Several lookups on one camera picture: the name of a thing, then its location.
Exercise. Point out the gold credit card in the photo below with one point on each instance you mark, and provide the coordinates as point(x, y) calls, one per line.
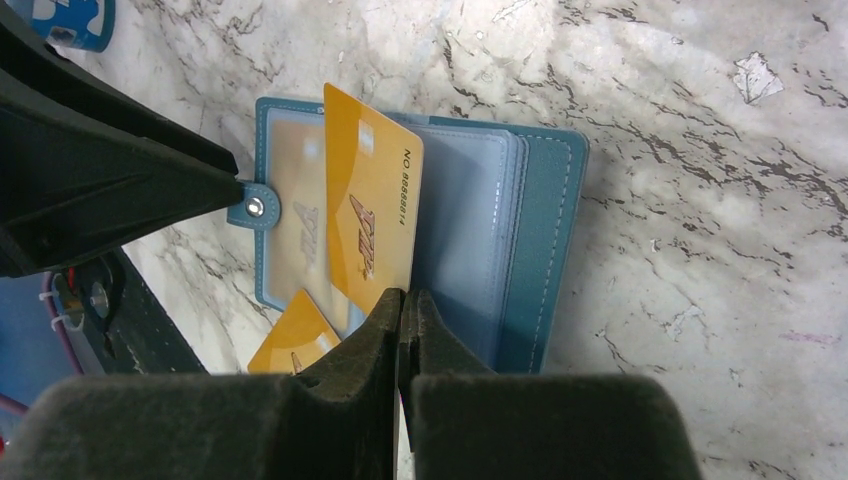
point(300, 337)
point(373, 178)
point(297, 247)

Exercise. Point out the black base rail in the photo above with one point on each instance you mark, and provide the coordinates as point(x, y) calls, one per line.
point(112, 322)

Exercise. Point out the blue white round coaster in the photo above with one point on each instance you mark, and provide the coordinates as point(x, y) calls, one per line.
point(79, 24)

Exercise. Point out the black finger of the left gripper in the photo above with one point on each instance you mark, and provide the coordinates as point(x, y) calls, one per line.
point(85, 168)

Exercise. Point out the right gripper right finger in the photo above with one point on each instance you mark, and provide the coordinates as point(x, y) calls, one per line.
point(468, 422)

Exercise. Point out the blue card holder wallet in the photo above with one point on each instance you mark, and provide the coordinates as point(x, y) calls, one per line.
point(496, 212)

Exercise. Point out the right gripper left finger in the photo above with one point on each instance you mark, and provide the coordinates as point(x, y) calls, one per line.
point(335, 420)

